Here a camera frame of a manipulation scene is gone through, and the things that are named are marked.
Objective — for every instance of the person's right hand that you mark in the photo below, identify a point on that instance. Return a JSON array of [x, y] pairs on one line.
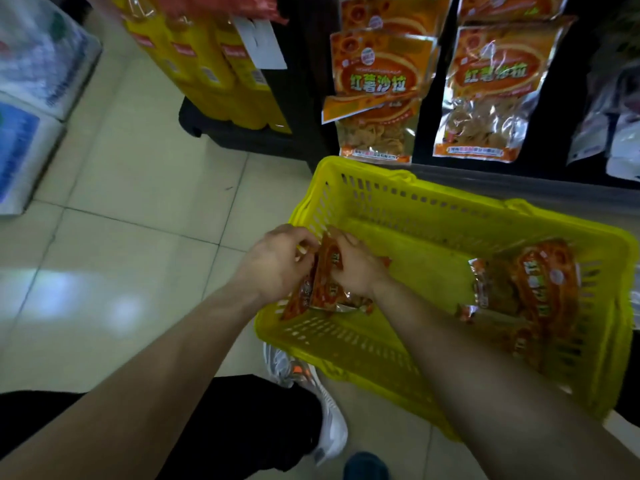
[[360, 269]]

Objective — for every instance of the person's left hand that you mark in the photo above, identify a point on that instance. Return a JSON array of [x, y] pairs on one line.
[[275, 267]]

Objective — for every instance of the yellow plastic shopping basket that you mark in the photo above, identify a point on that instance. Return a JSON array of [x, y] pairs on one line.
[[410, 274]]

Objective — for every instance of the person's left forearm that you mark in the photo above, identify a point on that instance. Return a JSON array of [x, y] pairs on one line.
[[135, 384]]

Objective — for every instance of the person's right forearm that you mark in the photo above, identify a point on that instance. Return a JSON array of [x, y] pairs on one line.
[[490, 394]]

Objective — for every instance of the person's white left shoe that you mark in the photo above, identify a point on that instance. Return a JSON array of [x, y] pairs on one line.
[[325, 414]]

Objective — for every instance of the person's black trousers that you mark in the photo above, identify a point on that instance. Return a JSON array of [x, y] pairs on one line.
[[225, 419]]

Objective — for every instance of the black base plinth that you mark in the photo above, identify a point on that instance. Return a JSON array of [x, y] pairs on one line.
[[235, 134]]

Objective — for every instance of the blue plastic stool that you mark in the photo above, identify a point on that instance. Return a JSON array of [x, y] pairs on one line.
[[365, 467]]

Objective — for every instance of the hanging yellow red-label packets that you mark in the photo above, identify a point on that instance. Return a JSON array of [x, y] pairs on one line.
[[200, 69]]

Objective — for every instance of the white price card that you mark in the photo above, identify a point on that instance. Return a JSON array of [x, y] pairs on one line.
[[260, 42]]

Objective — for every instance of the pink peach print bag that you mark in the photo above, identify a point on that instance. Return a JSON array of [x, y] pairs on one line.
[[225, 4]]

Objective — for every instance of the blue printed sack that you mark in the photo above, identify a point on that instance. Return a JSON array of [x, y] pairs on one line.
[[20, 149]]

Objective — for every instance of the pile of small white packets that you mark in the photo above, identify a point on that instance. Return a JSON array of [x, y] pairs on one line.
[[610, 129]]

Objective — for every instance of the white printed sack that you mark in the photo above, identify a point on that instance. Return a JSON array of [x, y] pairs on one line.
[[45, 54]]

